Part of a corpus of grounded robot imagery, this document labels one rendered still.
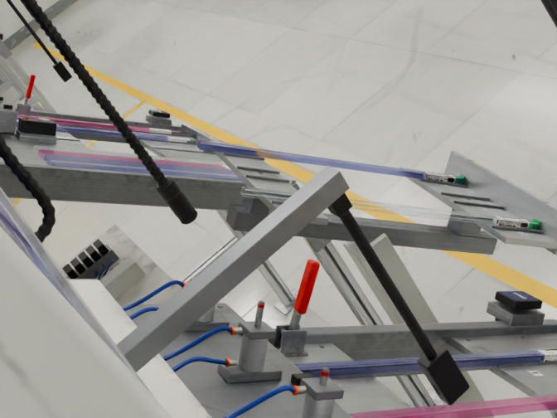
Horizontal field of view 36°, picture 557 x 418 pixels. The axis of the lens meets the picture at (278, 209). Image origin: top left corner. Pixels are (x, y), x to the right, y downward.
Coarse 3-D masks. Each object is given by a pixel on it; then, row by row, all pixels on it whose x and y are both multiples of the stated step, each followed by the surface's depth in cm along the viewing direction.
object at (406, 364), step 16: (496, 352) 103; (512, 352) 104; (528, 352) 105; (304, 368) 89; (320, 368) 90; (336, 368) 91; (352, 368) 92; (368, 368) 93; (384, 368) 94; (400, 368) 95; (416, 368) 96
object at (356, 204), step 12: (252, 192) 116; (264, 192) 117; (276, 192) 117; (288, 192) 119; (360, 204) 123; (372, 204) 123; (384, 204) 125; (396, 204) 126; (432, 216) 128; (444, 216) 129; (456, 216) 130; (468, 216) 130; (480, 216) 131; (492, 216) 133; (528, 228) 135
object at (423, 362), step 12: (444, 348) 62; (420, 360) 62; (432, 360) 62; (444, 360) 62; (432, 372) 62; (444, 372) 62; (456, 372) 63; (432, 384) 63; (444, 384) 63; (456, 384) 63; (444, 396) 63; (456, 396) 64
